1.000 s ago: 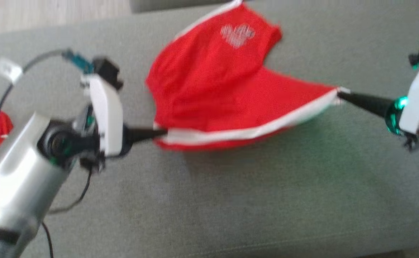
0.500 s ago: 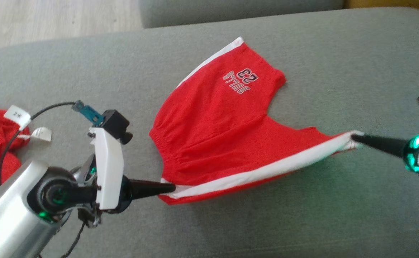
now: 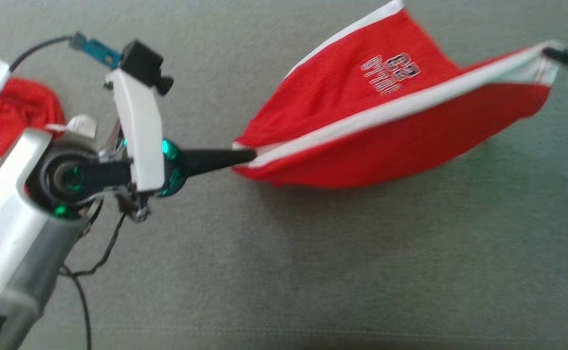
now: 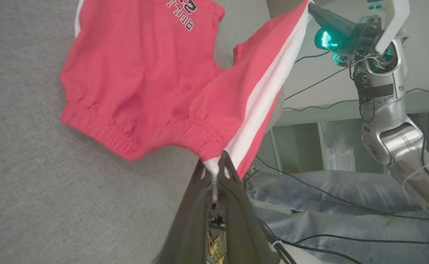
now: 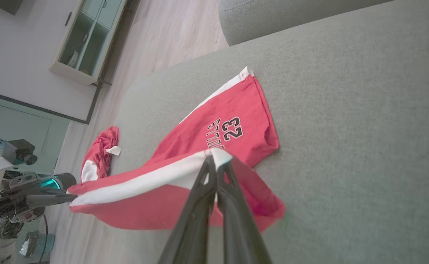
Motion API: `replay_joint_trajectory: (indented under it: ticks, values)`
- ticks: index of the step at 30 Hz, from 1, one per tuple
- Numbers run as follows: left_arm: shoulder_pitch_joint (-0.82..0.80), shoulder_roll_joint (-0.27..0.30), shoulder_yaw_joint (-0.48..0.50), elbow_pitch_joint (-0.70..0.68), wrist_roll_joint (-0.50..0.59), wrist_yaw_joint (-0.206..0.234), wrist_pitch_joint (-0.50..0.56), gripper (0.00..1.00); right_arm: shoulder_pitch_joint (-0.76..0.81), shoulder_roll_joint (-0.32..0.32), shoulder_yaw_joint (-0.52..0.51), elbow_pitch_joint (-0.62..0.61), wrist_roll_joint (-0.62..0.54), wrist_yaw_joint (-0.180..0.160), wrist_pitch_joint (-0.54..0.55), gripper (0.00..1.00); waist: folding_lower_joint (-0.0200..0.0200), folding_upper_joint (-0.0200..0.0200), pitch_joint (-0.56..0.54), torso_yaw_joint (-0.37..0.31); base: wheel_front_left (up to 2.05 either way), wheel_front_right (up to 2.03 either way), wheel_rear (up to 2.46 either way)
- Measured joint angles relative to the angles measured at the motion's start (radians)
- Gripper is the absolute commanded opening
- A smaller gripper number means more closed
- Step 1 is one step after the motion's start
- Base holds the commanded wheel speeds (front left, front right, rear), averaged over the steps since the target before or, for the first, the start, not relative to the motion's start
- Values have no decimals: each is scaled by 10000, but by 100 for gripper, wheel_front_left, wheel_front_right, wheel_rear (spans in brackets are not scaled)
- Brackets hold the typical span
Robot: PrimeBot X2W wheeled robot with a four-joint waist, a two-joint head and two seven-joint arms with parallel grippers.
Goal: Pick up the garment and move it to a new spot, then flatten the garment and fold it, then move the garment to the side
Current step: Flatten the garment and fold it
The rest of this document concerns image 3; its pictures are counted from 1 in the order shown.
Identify red white basketball jersey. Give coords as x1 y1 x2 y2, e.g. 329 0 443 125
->
0 78 66 195

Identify red Bulls basketball shorts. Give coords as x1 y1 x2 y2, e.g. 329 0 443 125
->
232 0 564 189

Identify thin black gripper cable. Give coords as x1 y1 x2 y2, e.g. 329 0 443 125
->
60 197 128 350

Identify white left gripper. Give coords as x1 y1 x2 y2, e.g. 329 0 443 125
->
92 68 258 223

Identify teal cable connector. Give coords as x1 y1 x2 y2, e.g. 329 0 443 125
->
69 32 123 70

